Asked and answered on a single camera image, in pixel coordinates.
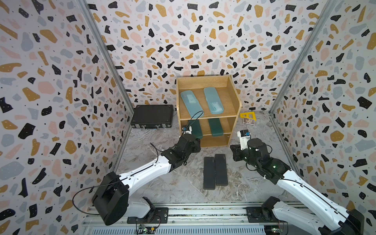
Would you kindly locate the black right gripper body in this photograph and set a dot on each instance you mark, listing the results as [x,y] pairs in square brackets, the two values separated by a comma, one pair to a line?
[242,155]

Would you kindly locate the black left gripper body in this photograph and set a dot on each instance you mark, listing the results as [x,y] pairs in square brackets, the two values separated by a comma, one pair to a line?
[195,147]

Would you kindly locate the dark green pencil case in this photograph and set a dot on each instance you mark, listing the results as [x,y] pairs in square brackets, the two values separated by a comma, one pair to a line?
[196,129]
[215,127]

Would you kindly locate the light blue pencil case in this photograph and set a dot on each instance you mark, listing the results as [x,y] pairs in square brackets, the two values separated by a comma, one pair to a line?
[213,100]
[192,104]

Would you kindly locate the black pencil case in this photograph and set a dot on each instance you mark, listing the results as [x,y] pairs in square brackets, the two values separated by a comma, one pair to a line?
[221,175]
[209,174]

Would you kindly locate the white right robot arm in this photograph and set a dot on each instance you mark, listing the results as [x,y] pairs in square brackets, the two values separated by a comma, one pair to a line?
[325,217]

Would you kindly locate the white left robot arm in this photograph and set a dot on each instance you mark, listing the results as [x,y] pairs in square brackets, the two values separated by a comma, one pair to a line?
[113,199]

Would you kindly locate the wooden three-tier shelf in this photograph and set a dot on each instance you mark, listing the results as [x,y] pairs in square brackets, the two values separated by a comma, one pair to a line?
[229,97]

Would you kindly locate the small photo card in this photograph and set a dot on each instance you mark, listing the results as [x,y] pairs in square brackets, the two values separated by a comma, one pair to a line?
[249,121]

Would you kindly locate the yellow triangle ruler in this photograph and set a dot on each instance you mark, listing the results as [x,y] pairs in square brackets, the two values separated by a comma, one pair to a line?
[249,115]

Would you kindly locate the black briefcase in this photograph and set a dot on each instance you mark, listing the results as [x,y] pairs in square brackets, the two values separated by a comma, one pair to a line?
[152,116]

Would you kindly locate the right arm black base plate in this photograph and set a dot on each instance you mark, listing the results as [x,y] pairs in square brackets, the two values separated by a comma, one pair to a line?
[255,215]

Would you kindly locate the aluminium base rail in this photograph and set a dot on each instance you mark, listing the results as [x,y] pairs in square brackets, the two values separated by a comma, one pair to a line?
[220,218]

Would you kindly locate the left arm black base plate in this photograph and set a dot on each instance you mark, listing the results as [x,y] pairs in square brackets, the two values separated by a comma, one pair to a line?
[156,216]

